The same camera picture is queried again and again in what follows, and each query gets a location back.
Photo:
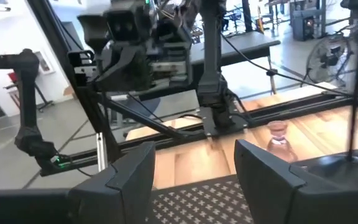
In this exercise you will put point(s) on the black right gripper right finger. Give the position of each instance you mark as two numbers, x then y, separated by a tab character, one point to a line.
275	199

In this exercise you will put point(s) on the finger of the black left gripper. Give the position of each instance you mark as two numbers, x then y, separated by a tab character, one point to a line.
92	31
123	68

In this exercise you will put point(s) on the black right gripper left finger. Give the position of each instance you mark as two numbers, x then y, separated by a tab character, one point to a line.
126	193

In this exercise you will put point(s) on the pink ribbed glass candle holder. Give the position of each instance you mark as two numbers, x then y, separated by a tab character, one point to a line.
280	146

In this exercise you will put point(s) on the black tall candlestick holder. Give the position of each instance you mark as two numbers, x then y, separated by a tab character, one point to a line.
337	168

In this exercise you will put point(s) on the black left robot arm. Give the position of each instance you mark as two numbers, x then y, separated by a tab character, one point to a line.
211	62

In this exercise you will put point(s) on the black desk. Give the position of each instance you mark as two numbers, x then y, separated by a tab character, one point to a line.
238	43

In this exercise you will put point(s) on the black perforated metal riser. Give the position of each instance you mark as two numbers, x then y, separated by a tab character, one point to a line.
197	202

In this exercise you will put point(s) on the black equipment cabinet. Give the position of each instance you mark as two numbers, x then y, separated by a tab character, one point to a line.
303	25

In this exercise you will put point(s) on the black floor fan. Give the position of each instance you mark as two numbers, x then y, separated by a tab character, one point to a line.
328	59

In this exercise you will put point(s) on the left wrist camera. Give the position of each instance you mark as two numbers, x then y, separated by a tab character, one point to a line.
126	25

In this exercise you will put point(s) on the black aluminium table frame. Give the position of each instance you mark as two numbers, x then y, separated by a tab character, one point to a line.
291	109

